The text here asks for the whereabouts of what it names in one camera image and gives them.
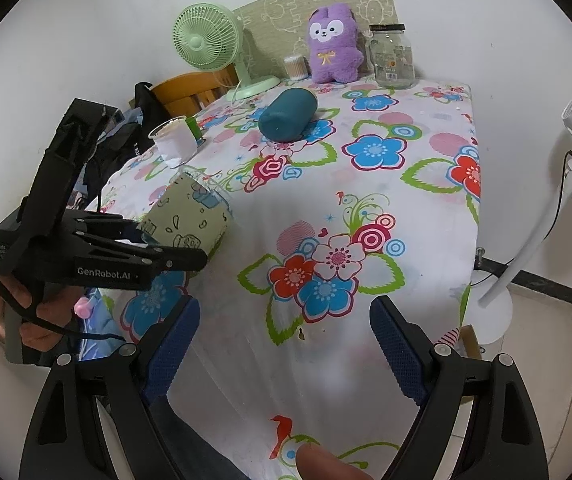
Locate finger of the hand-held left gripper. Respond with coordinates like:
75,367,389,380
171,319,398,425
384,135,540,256
68,210,149,235
78,232,209,275

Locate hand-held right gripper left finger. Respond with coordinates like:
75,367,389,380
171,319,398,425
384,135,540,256
18,295,201,480

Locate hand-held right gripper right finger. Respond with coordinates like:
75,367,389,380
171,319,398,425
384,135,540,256
369,295,550,480

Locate cup with green printed sleeve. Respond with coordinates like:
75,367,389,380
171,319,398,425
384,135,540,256
136,166,237,261

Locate clear plastic cup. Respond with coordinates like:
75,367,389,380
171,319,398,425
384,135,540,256
148,116,199,169

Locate person's left hand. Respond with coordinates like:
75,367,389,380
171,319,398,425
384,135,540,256
0,272,74,357

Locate person's right hand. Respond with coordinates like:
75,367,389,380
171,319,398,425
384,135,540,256
296,444,373,480

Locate blue cloth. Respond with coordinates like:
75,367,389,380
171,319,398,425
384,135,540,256
78,287,129,361

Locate person's dark blue pants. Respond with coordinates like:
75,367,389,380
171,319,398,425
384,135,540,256
153,395,249,480

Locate floral tablecloth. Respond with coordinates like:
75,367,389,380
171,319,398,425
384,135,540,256
98,77,482,480

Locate wooden chair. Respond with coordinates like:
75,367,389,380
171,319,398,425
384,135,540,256
151,67,239,121

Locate teal cylindrical pouch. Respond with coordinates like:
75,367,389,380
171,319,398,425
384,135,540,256
258,88,321,143

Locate green desk fan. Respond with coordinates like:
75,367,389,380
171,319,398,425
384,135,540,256
173,2,281,101

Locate cotton swab container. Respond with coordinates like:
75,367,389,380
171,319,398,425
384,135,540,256
283,53,309,81

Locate purple plush toy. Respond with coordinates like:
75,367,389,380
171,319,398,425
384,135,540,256
307,2,367,83

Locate clear glass jar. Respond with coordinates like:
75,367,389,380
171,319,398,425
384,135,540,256
367,24,415,88

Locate black cable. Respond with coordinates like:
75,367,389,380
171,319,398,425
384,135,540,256
533,150,572,263

